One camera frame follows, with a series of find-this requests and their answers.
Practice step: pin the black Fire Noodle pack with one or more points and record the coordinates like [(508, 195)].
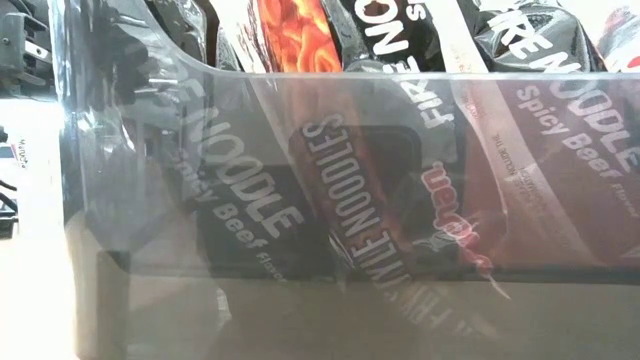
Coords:
[(300, 40), (575, 150), (240, 200)]

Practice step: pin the grey translucent plastic container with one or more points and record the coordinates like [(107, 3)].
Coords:
[(150, 310)]

